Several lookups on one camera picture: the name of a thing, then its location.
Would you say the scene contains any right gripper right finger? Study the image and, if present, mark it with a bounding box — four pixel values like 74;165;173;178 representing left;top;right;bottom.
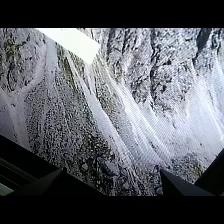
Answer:
159;169;214;197

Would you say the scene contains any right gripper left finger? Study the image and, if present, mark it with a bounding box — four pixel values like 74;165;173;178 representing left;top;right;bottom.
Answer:
13;167;105;197

